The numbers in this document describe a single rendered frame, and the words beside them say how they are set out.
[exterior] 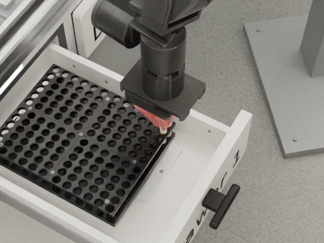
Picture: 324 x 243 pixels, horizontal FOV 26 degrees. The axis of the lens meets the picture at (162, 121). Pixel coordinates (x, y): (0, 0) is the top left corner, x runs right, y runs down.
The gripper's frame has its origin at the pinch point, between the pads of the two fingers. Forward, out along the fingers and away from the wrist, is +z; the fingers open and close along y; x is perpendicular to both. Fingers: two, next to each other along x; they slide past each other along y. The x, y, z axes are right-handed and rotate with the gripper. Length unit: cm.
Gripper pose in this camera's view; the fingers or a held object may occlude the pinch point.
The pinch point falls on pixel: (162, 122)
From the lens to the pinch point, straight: 102.3
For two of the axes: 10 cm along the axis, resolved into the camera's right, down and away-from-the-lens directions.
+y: 8.5, 4.4, -3.0
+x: 5.3, -7.0, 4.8
